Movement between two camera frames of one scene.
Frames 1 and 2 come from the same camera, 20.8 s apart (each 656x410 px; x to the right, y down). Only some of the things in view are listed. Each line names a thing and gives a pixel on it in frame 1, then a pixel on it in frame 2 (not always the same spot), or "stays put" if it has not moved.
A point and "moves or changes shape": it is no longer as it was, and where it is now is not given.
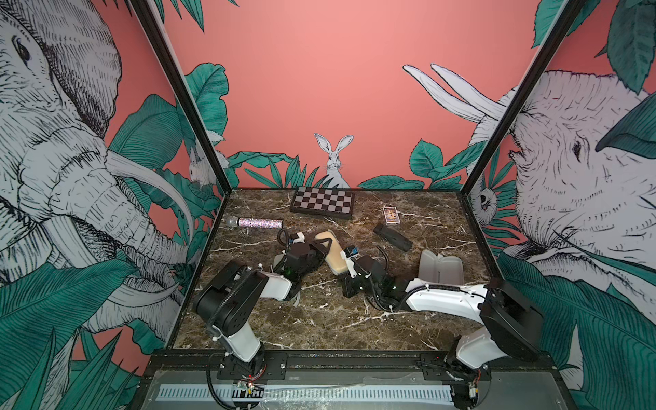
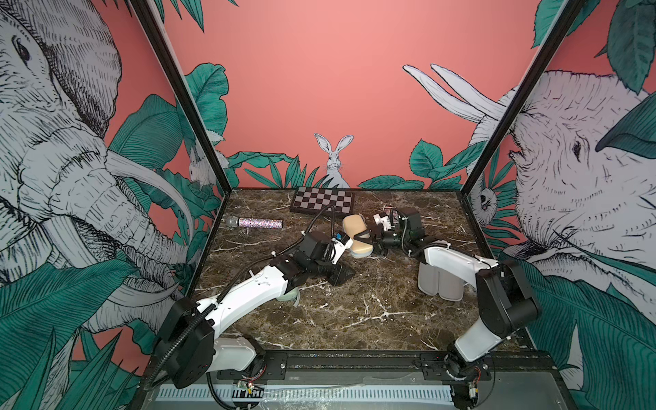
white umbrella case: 333,256 moves or changes shape
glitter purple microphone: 256,223 stays put
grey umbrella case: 447,270 stays put
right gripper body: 357,285 to 390,240
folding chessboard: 325,202 stays put
